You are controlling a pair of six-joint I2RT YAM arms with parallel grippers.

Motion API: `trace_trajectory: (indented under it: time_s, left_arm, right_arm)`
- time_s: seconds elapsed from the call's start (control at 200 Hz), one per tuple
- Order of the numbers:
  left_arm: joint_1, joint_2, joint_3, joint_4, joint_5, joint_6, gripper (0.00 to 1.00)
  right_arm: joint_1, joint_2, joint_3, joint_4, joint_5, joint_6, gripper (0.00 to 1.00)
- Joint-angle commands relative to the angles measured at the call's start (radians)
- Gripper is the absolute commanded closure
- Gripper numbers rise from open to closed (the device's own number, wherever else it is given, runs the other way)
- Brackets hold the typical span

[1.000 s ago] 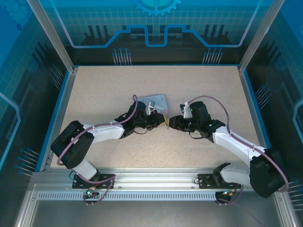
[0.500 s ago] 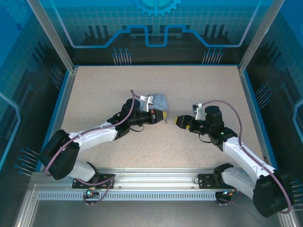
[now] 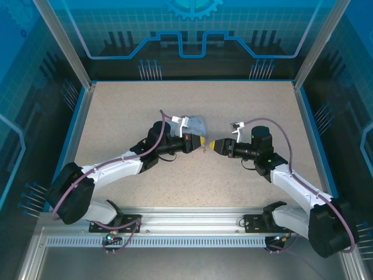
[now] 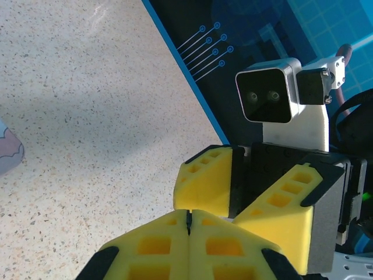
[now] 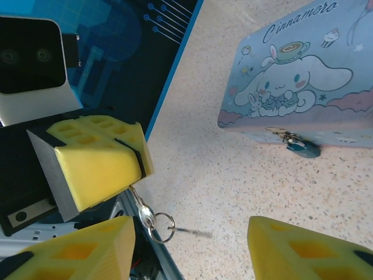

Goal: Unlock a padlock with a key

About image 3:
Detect pale blue cartoon tin box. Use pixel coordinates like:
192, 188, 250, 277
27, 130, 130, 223
182, 115, 209, 138

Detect blue printed back panel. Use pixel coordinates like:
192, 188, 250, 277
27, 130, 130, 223
54, 0, 336, 81

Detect blue printed side panel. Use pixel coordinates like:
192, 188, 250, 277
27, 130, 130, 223
0, 0, 88, 280
302, 0, 373, 263

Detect aluminium mounting rail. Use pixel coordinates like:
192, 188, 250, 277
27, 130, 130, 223
39, 206, 350, 235

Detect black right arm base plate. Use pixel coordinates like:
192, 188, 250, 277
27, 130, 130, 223
243, 213, 298, 234

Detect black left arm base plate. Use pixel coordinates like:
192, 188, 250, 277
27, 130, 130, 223
89, 214, 143, 234

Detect aluminium table side rail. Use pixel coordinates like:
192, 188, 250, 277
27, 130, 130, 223
292, 80, 344, 211
48, 82, 97, 212

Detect slotted grey cable duct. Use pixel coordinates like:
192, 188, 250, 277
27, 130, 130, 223
45, 236, 277, 249

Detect aluminium frame post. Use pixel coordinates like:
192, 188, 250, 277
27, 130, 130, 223
31, 0, 97, 90
292, 0, 355, 90

